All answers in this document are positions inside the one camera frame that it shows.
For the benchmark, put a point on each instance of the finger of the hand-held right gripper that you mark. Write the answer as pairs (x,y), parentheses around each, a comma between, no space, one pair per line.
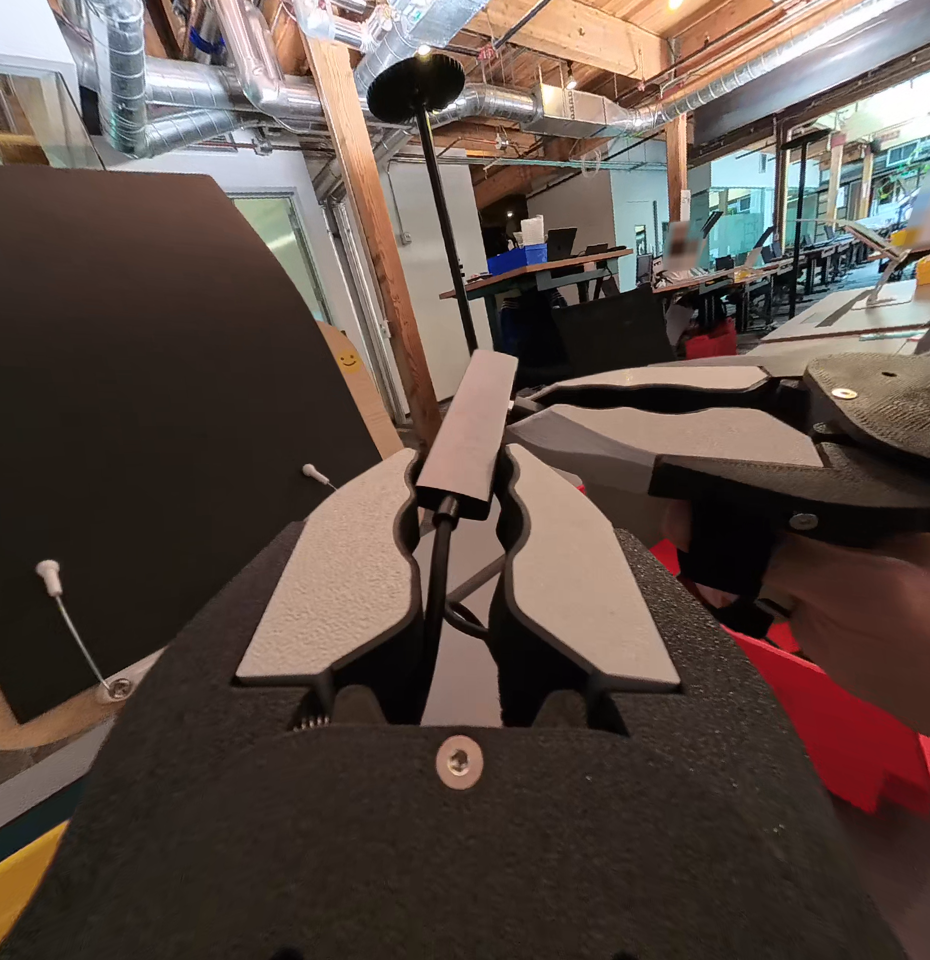
(697,442)
(660,380)

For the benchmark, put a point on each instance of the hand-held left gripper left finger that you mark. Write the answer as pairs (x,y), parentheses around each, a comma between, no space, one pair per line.
(337,585)

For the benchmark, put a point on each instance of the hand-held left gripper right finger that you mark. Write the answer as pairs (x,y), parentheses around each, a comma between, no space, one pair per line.
(585,592)

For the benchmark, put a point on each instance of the dark grey usb hub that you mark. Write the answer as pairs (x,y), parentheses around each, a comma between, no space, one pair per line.
(468,420)

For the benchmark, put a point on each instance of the red plastic bin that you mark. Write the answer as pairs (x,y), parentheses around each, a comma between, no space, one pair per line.
(825,720)

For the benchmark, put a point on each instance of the yellow plastic bin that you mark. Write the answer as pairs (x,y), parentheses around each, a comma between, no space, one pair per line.
(14,881)

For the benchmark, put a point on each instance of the red bag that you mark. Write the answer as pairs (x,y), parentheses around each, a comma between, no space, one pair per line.
(712,343)

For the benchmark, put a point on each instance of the black mesh chair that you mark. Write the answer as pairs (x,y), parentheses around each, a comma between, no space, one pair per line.
(607,330)

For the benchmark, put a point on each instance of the metal laptop stand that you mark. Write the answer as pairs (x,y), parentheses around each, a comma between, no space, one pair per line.
(885,262)

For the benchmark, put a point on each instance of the wooden standing desk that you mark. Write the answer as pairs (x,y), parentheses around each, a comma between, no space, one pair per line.
(540,270)

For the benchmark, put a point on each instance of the black laptop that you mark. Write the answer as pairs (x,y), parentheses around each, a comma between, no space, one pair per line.
(562,244)

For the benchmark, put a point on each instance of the blue storage bin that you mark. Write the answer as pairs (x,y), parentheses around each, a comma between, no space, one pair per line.
(519,261)

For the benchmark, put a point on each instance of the yellow smiley sticker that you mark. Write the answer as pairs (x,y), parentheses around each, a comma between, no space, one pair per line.
(349,360)

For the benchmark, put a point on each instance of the black felt desk divider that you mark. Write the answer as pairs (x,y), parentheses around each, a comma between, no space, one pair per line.
(134,375)

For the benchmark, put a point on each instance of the black floor lamp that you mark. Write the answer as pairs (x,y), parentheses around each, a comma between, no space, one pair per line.
(416,86)

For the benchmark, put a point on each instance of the long silver ceiling duct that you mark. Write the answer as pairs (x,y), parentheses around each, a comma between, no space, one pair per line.
(735,86)

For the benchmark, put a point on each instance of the wooden post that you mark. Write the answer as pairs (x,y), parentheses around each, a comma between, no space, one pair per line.
(360,187)

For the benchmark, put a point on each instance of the silver elbow ceiling duct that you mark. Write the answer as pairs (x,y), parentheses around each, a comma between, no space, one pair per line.
(172,82)

